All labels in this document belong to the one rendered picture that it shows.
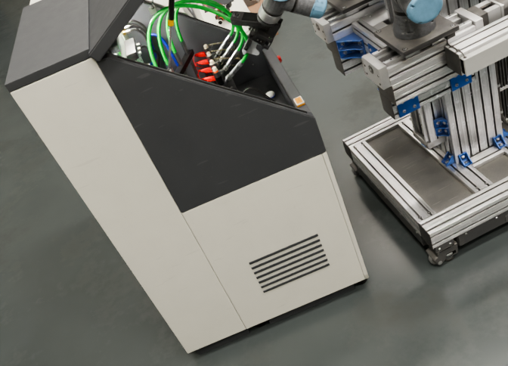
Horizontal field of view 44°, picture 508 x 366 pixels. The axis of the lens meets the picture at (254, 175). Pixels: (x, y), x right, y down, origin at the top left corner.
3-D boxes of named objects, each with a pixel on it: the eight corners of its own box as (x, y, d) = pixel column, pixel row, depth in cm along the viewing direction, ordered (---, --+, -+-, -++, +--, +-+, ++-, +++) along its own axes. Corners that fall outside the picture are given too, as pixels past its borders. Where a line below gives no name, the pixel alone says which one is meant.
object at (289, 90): (323, 146, 232) (311, 112, 223) (312, 150, 232) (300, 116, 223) (281, 75, 282) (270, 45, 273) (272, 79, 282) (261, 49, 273)
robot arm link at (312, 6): (323, -11, 206) (292, -20, 203) (330, 1, 197) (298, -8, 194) (314, 10, 210) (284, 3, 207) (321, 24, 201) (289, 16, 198)
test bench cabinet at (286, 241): (373, 288, 275) (326, 152, 229) (252, 339, 277) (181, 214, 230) (323, 196, 332) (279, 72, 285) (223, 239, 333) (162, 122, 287)
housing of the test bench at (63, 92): (252, 339, 277) (88, 48, 188) (193, 363, 277) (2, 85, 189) (203, 168, 390) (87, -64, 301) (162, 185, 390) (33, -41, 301)
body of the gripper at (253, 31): (266, 51, 215) (279, 30, 205) (243, 41, 214) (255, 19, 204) (272, 35, 219) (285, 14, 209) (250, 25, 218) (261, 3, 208)
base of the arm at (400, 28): (422, 13, 232) (417, -11, 226) (444, 26, 220) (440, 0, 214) (385, 30, 231) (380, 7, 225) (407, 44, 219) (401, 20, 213)
